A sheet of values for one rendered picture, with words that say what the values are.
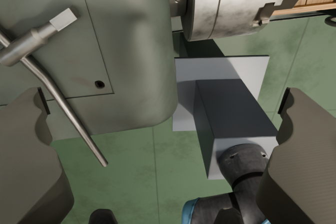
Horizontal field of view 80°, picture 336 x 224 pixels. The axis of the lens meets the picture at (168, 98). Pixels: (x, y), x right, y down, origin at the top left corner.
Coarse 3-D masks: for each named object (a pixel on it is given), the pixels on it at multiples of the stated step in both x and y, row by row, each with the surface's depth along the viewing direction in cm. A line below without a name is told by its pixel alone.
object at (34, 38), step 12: (60, 12) 22; (72, 12) 22; (48, 24) 23; (60, 24) 23; (24, 36) 23; (36, 36) 23; (48, 36) 24; (12, 48) 24; (24, 48) 24; (36, 48) 24; (0, 60) 24; (12, 60) 24
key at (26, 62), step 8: (0, 32) 23; (0, 40) 23; (8, 40) 24; (24, 64) 25; (32, 64) 26; (32, 72) 26; (40, 72) 26; (40, 80) 27; (48, 80) 27; (48, 88) 27; (56, 88) 28; (56, 96) 28; (64, 104) 29; (64, 112) 30; (72, 112) 31; (72, 120) 31; (80, 128) 32; (88, 136) 34; (88, 144) 34; (96, 152) 36; (104, 160) 37
